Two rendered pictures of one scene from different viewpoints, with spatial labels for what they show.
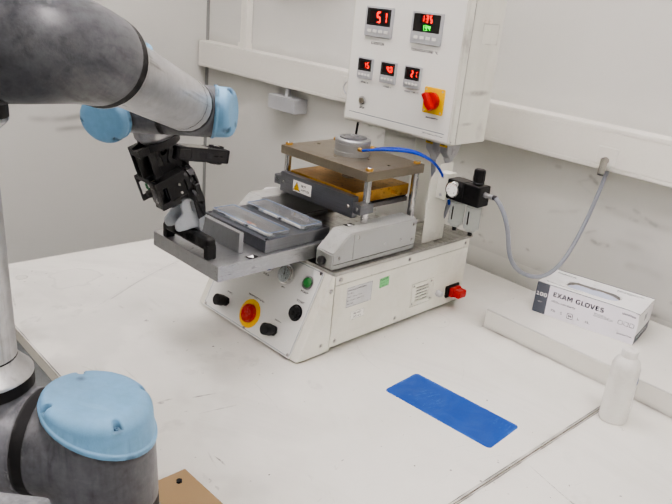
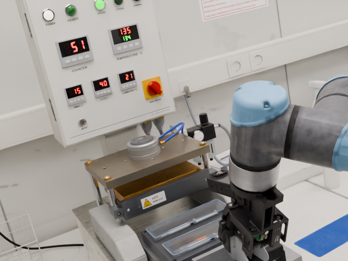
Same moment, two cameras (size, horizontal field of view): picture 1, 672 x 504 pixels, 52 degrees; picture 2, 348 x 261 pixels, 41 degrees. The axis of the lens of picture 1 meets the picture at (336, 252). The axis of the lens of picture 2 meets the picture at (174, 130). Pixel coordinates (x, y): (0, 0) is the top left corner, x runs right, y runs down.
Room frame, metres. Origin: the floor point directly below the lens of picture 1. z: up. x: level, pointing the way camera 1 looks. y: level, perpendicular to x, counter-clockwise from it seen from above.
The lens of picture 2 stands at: (0.99, 0.96, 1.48)
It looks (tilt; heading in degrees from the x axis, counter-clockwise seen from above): 16 degrees down; 293
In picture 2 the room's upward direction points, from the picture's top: 12 degrees counter-clockwise
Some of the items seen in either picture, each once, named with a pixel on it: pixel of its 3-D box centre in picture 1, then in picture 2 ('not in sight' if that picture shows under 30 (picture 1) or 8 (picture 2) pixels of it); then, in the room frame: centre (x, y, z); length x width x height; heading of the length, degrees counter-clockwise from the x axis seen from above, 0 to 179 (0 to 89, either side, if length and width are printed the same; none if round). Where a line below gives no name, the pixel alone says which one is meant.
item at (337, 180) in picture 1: (352, 173); (151, 169); (1.49, -0.02, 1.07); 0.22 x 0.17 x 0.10; 46
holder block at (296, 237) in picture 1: (266, 224); (199, 233); (1.33, 0.15, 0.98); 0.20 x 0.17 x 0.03; 46
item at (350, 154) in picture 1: (366, 165); (149, 158); (1.51, -0.05, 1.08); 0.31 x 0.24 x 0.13; 46
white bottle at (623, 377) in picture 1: (621, 384); (330, 165); (1.11, -0.54, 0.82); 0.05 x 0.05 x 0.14
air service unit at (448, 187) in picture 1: (463, 200); (201, 140); (1.44, -0.26, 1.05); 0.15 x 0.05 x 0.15; 46
